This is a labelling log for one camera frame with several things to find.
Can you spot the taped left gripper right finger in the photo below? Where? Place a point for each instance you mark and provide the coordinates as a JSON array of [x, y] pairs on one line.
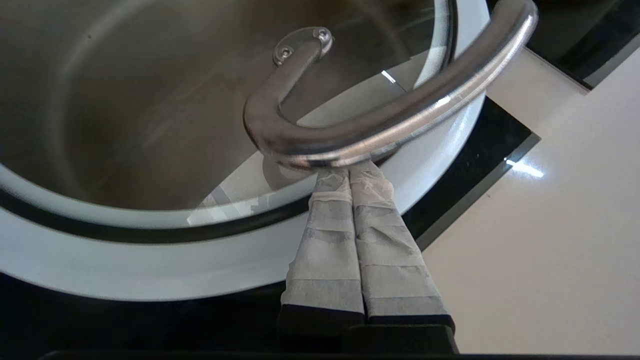
[[395, 270]]

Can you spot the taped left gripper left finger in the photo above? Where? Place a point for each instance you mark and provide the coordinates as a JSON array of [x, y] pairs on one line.
[[327, 260]]

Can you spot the glass lid white rim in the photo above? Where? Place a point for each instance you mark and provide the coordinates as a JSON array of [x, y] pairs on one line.
[[150, 260]]

